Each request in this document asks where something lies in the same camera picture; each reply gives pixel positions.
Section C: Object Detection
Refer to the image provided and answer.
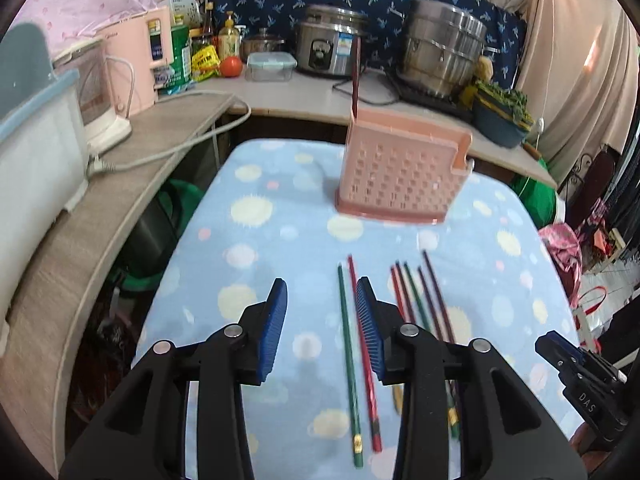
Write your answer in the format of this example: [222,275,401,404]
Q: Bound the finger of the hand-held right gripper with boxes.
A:
[534,330,590,377]

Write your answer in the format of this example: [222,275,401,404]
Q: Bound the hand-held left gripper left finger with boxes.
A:
[59,278,289,480]

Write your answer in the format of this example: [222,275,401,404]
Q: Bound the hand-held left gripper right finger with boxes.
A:
[355,276,588,480]

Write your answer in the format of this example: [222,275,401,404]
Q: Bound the pink perforated utensil holder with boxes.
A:
[334,108,475,226]

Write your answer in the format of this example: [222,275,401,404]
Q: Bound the pink patterned bag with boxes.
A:
[538,222,584,307]

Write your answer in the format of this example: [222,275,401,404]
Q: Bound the light blue planet-print blanket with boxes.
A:
[131,139,583,480]

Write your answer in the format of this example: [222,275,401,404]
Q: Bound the green bag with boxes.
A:
[106,177,202,295]
[509,157,559,229]

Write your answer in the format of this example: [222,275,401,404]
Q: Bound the hanging dark clothes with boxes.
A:
[580,125,640,273]

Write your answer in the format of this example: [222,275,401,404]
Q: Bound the black metal chair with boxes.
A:
[556,144,617,232]

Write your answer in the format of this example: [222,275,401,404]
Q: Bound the grey wood-grain shelf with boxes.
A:
[0,92,237,477]

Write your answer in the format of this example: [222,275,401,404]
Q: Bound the beige countertop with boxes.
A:
[194,67,559,190]

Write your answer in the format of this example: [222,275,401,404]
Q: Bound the blue basin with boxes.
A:
[472,95,530,149]

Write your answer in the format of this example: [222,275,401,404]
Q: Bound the black induction cooker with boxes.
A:
[384,67,475,122]

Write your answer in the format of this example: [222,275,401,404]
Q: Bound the green leafy vegetables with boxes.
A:
[474,80,532,127]

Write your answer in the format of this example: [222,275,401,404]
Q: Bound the clear food container blue lid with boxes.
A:
[244,52,298,83]

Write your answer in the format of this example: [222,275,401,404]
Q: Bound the yellow snack packet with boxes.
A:
[191,45,221,82]

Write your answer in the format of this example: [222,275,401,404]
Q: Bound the green canister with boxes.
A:
[154,25,194,95]

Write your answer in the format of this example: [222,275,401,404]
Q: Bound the small pot glass lid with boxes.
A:
[239,28,286,63]

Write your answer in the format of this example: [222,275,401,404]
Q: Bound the silver rice cooker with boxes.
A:
[292,3,371,79]

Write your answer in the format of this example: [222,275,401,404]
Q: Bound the stainless steel steamer pot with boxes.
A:
[399,0,501,99]

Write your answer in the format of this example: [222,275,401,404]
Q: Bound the yellow liquid bottle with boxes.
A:
[218,11,242,61]

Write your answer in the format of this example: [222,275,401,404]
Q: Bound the white countertop appliance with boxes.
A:
[51,37,134,154]

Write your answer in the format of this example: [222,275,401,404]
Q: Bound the pink kitchen appliance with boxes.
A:
[96,6,174,117]

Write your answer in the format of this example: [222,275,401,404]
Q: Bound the beige curtain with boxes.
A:
[484,0,640,188]

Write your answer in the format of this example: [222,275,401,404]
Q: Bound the green and white carton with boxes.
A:
[167,0,201,29]

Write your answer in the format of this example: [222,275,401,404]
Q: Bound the white power cable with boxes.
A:
[86,89,253,182]

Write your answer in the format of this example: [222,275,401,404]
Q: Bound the white cord with switch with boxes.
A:
[529,0,556,137]

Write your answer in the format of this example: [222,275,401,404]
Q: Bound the black power cable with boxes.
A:
[332,71,402,108]

